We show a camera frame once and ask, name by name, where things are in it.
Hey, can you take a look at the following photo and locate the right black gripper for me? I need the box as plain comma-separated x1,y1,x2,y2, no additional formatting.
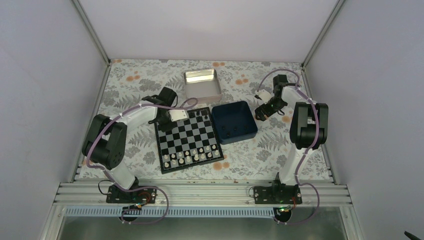
255,97,286,122

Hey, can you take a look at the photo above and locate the dark blue piece box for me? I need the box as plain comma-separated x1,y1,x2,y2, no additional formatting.
211,100,258,145

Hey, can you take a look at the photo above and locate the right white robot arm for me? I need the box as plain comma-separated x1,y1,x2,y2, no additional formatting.
254,74,329,204

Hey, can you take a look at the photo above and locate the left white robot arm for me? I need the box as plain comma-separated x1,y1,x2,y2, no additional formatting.
82,87,178,203

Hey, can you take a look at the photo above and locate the black grey chess board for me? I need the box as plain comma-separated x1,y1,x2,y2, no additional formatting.
154,107,224,174

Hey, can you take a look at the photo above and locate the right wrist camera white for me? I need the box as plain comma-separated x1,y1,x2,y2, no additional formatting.
254,89,273,104

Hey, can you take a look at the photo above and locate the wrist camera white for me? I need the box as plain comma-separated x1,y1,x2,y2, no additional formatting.
254,89,273,104
168,109,189,122

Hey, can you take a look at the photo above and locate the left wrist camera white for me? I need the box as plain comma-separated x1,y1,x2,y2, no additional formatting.
168,109,189,122

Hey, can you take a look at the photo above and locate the aluminium corner post left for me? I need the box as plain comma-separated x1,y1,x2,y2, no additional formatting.
70,0,110,63

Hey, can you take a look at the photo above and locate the aluminium corner post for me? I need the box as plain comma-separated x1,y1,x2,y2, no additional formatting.
301,0,346,69
70,0,110,63

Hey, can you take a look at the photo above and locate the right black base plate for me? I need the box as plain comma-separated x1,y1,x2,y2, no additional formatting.
253,185,303,205

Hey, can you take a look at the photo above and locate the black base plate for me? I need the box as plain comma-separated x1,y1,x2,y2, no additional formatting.
253,185,303,205
105,185,157,205

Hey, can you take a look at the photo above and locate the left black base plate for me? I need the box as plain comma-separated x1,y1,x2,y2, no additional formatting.
105,185,157,205

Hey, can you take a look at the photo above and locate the aluminium corner post right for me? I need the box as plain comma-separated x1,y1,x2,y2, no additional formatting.
301,0,346,69

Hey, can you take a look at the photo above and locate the aluminium front rail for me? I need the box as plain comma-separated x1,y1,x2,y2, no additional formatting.
53,181,353,207

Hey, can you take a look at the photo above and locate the white slotted cable duct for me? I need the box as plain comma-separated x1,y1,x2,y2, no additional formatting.
63,206,275,218

